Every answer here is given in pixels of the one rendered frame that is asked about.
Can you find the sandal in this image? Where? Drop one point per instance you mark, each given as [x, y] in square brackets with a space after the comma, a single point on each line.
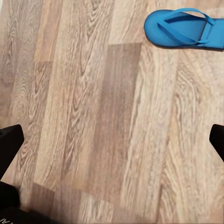
[178, 29]

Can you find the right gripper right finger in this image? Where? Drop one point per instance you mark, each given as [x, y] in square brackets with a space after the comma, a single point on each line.
[217, 139]

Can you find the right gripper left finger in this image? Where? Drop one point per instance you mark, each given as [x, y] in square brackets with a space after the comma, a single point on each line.
[11, 140]

